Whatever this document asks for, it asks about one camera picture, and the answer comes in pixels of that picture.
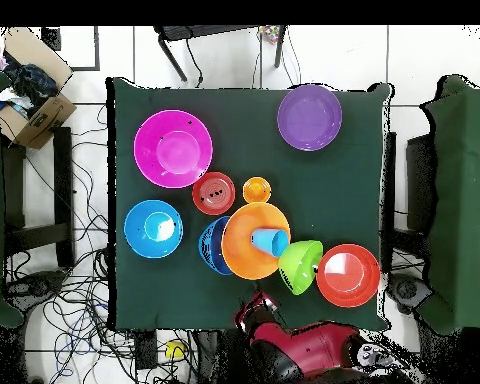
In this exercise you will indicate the black metal frame table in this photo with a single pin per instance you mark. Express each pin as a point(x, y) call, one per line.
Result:
point(208, 32)

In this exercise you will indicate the dark clothes pile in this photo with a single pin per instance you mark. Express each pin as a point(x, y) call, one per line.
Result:
point(32, 86)

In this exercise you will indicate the orange cup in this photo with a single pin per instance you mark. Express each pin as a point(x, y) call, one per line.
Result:
point(256, 190)

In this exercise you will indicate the purple bowl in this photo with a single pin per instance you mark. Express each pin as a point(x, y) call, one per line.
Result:
point(310, 117)

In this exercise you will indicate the blue cone-shaped bowl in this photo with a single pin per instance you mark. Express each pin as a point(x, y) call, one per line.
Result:
point(210, 248)

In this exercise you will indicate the green bowl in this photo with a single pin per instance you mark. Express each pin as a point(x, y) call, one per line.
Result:
point(300, 264)

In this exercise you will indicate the black pedestal foot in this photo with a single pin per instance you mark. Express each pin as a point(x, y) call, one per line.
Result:
point(32, 286)
point(408, 292)

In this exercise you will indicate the pink bowl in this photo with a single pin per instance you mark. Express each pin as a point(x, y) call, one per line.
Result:
point(173, 148)

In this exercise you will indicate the dark green table cloth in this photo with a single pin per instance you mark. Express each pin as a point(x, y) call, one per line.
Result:
point(164, 296)

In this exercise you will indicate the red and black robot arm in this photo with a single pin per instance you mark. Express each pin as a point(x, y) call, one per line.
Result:
point(316, 348)

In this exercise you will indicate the black power adapter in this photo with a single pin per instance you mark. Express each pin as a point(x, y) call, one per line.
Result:
point(146, 348)

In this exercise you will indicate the large orange bowl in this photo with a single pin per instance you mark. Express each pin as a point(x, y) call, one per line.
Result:
point(240, 248)

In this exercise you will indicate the black chair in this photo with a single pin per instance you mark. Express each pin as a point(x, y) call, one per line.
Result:
point(420, 184)

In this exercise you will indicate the blue cup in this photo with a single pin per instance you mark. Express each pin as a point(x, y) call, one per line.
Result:
point(270, 240)

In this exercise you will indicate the cardboard box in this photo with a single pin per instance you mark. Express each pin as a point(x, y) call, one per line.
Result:
point(44, 116)

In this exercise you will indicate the yellow ball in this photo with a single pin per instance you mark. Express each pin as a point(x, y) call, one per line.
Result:
point(174, 349)

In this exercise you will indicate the large red-orange bowl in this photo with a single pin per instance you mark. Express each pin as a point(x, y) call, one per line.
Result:
point(348, 276)

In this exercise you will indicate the black bench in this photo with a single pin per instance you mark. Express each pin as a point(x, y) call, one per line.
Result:
point(64, 192)

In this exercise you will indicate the small red bowl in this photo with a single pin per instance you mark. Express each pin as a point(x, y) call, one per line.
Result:
point(214, 194)

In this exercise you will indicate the blue round bowl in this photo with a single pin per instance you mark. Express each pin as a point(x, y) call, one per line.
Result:
point(152, 230)

